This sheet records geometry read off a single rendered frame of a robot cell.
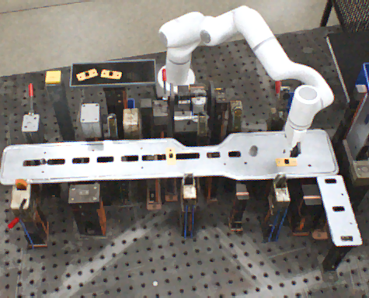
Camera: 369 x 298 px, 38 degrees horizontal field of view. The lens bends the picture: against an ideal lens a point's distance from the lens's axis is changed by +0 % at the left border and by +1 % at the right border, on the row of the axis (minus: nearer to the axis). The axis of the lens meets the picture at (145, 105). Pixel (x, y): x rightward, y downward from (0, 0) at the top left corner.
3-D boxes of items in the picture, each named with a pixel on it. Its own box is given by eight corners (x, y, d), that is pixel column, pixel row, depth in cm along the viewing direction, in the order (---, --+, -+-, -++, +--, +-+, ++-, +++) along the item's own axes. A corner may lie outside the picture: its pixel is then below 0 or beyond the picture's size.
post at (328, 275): (322, 282, 213) (341, 253, 190) (316, 255, 220) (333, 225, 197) (339, 281, 213) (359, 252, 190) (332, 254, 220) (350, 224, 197)
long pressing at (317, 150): (-4, 191, 212) (-5, 188, 210) (4, 144, 225) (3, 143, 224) (340, 176, 210) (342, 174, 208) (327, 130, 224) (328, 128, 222)
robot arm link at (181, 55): (161, 51, 258) (165, 17, 238) (193, 37, 264) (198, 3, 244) (175, 68, 252) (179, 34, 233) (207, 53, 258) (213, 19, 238)
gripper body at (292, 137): (286, 109, 194) (281, 127, 203) (291, 132, 187) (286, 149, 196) (307, 108, 194) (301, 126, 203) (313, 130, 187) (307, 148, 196)
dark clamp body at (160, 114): (151, 168, 249) (148, 120, 219) (150, 145, 257) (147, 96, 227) (173, 167, 249) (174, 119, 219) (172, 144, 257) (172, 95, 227)
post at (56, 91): (60, 143, 260) (44, 85, 225) (62, 130, 264) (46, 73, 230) (76, 142, 260) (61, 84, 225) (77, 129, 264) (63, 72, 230)
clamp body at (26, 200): (25, 252, 226) (5, 213, 197) (29, 220, 235) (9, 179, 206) (50, 251, 226) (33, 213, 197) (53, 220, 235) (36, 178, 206)
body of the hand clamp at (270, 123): (261, 163, 248) (273, 119, 221) (259, 151, 252) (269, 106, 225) (273, 163, 248) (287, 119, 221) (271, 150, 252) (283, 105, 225)
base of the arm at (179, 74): (158, 64, 277) (159, 40, 262) (193, 64, 278) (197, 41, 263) (158, 92, 266) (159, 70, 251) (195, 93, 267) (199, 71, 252)
